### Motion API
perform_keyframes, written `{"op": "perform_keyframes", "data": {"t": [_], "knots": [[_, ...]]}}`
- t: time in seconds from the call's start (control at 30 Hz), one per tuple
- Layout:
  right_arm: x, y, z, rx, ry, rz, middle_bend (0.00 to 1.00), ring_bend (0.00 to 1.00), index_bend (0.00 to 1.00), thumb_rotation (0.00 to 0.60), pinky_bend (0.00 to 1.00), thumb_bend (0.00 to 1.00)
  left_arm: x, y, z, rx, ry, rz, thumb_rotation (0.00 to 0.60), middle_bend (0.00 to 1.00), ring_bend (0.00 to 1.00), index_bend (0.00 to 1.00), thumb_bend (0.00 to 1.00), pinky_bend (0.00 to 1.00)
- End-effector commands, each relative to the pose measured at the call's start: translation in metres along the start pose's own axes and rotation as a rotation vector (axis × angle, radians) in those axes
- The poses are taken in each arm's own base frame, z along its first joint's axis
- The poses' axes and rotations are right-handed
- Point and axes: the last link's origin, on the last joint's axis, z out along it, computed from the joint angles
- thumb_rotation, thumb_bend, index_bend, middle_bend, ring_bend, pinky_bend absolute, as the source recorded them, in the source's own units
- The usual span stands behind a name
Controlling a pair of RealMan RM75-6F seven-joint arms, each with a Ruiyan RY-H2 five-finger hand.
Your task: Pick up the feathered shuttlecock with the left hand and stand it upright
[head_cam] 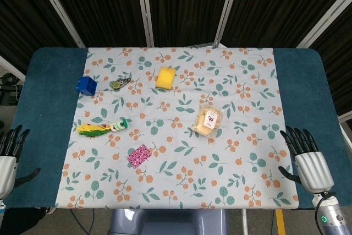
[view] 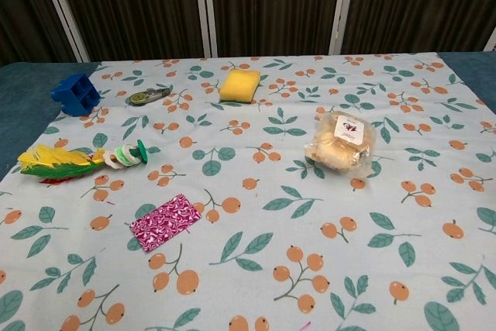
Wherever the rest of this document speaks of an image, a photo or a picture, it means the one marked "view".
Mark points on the colourful toy with green base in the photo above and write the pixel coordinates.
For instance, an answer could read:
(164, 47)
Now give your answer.
(58, 164)

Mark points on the magenta patterned paper piece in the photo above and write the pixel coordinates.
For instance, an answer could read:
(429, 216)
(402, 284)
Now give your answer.
(166, 221)

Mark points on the yellow sponge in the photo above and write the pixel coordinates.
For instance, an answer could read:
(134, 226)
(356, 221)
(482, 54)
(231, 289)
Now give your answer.
(238, 85)

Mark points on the fruit and leaf print tablecloth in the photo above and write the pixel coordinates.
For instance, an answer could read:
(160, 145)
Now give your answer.
(271, 211)

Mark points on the packaged pastry in clear wrapper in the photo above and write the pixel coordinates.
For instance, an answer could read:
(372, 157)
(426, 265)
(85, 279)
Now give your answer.
(338, 143)

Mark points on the kiwi snack packet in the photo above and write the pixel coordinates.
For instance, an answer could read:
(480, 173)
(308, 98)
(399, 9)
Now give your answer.
(142, 97)

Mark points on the folding screen with white frames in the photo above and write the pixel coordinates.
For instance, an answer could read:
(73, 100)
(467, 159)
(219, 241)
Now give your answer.
(248, 5)

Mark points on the blue plastic grid block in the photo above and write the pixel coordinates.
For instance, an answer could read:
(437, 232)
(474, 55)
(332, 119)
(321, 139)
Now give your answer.
(76, 95)

